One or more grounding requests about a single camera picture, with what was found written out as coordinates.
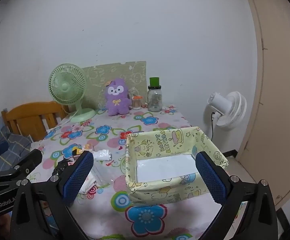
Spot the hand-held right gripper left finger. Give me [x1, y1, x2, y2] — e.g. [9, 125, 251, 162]
[10, 150, 95, 240]

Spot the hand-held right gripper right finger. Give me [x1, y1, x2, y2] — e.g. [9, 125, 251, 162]
[195, 151, 278, 240]

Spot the clear white tissue pack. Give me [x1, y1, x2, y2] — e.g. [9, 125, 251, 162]
[79, 161, 115, 195]

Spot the yellow and black small item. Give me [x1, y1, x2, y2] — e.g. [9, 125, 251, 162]
[71, 148, 84, 159]

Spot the yellow cartoon print storage box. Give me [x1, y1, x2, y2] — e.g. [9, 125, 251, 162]
[124, 126, 229, 207]

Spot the blue plaid blanket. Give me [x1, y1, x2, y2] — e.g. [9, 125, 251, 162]
[0, 125, 33, 173]

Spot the wooden chair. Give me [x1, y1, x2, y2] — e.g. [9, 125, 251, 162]
[1, 101, 69, 142]

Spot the floral tablecloth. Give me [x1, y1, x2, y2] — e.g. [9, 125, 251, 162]
[26, 105, 248, 240]

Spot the white standing fan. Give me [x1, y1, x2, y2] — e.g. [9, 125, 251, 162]
[204, 91, 248, 140]

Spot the green desk fan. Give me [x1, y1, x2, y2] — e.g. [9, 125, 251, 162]
[48, 64, 97, 123]

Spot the purple plush toy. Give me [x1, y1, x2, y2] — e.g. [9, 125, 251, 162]
[104, 78, 132, 117]

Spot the small toothpick holder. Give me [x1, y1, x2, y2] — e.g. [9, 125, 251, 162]
[132, 95, 143, 110]

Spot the glass jar with green lid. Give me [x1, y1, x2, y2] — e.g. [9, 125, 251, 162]
[147, 77, 163, 112]

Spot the beige door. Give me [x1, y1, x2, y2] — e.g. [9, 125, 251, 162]
[235, 0, 290, 208]

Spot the green patterned board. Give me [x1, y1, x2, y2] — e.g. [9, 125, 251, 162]
[81, 60, 147, 110]

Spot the white fan cable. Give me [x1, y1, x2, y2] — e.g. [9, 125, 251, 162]
[46, 105, 73, 133]

